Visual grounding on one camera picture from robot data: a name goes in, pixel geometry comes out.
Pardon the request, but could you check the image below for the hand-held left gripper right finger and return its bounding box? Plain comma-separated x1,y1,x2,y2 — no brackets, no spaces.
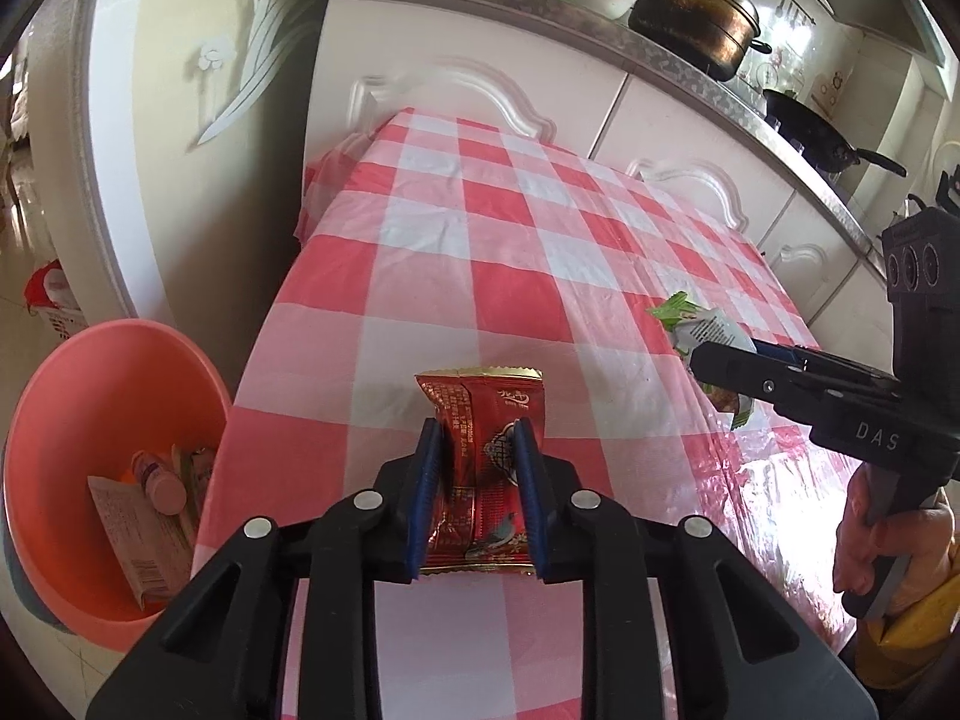
511,416,860,720

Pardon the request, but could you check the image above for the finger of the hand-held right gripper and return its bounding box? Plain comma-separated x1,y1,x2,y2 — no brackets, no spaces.
750,337,901,391
688,341,901,428

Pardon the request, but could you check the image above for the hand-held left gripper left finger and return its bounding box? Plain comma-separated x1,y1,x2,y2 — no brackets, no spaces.
86,416,443,720

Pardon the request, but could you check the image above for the small green-edged snack packet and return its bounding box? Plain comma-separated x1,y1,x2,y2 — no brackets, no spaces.
646,291,757,432

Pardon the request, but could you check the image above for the red candy wrapper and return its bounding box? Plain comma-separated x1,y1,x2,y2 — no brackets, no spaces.
415,364,542,578

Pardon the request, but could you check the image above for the white plastic bottle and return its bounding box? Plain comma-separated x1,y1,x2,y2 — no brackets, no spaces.
131,450,188,517

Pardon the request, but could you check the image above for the large silver snack packet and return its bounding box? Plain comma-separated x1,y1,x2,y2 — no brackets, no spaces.
86,474,197,612

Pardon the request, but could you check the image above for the pink plastic basin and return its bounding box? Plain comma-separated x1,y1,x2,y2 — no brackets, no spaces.
2,319,233,652

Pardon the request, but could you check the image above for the person's right forearm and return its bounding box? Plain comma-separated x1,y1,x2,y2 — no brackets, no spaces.
855,540,960,695

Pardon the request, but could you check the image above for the person's right hand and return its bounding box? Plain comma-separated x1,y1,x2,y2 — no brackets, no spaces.
832,465,955,602

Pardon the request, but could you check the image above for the white cabinet door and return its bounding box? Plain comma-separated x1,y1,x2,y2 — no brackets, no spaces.
304,0,627,166
754,191,897,361
589,75,807,241

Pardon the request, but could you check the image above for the black gas stove grate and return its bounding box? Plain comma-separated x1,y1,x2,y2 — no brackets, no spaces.
904,169,960,222

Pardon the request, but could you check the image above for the black frying pan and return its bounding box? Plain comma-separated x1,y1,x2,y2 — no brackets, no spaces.
761,88,908,179

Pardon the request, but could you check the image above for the red checkered tablecloth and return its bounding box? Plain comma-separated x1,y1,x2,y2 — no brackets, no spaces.
191,106,863,720

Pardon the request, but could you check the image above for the white cabinet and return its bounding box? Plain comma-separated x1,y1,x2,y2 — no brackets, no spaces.
296,0,893,278

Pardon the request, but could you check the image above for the dark steamer pot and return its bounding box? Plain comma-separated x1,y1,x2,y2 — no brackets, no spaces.
628,0,773,83

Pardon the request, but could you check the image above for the white plastic basket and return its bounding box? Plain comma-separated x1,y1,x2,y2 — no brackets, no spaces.
24,259,87,342

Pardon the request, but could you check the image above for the cream refrigerator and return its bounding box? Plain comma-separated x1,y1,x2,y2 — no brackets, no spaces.
71,0,335,331

